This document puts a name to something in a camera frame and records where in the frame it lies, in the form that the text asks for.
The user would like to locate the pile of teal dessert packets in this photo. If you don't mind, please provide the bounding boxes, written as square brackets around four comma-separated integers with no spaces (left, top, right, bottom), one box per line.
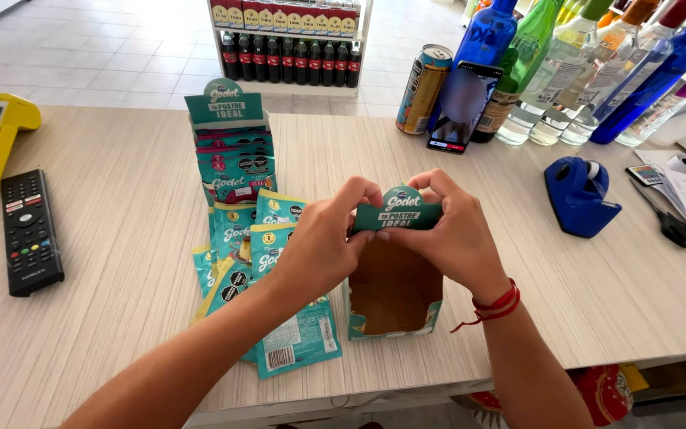
[191,189,343,380]

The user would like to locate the person's right hand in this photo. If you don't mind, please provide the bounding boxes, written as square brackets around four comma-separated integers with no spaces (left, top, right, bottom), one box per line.
[376,168,511,302]

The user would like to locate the small dark bottle green cap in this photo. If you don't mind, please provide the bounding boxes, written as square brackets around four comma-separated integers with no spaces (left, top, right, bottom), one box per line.
[471,48,522,144]

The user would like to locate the clear bottle green cap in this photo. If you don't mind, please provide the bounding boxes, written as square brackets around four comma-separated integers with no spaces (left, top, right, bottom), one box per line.
[496,0,613,146]

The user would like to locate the filled teal display carton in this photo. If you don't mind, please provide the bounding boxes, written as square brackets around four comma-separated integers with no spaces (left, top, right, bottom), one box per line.
[185,77,279,207]

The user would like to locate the black scissors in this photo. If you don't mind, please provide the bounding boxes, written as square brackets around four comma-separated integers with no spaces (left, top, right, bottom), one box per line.
[629,179,686,249]

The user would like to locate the black smartphone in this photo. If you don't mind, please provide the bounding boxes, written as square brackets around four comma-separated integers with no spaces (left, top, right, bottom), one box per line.
[427,61,503,155]

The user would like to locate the clear bottle orange cap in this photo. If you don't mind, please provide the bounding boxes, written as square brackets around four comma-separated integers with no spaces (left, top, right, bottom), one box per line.
[529,0,661,147]

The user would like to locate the white rack of drinks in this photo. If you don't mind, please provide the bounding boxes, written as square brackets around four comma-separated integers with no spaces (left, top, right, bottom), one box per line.
[207,0,374,99]

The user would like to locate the yellow and teal drink can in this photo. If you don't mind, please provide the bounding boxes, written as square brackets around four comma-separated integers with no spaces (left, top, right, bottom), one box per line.
[396,43,454,135]

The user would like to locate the black remote control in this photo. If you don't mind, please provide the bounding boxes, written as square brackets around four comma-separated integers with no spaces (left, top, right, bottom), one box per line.
[0,169,65,298]

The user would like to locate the blue tape dispenser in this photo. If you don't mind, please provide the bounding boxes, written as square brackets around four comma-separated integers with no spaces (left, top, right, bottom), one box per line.
[544,156,622,239]

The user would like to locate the wide blue glass bottle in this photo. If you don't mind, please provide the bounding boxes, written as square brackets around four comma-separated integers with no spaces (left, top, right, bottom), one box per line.
[426,0,518,135]

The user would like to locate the yellow payment terminal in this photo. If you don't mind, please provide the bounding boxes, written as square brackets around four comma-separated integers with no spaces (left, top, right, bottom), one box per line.
[0,92,42,207]

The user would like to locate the clear bottle purple label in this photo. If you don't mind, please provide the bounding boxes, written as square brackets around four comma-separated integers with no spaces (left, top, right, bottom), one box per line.
[615,24,686,148]

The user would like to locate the red string bracelet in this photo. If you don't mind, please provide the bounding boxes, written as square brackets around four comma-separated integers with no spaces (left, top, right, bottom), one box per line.
[450,278,521,333]

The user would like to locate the person's left hand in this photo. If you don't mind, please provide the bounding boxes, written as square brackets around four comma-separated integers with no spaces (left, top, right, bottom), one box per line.
[276,176,383,302]

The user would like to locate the red and yellow bag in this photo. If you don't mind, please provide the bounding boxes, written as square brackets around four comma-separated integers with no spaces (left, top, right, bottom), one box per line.
[468,365,651,427]

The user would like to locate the teal display carton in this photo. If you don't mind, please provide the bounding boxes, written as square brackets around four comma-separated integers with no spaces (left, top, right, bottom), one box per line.
[185,77,279,207]
[345,184,445,342]

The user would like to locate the tall blue glass bottle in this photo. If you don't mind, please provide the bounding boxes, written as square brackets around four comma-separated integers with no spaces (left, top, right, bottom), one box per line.
[590,0,686,145]

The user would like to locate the green glass bottle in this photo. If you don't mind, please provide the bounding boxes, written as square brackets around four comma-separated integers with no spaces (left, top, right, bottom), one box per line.
[509,0,565,96]

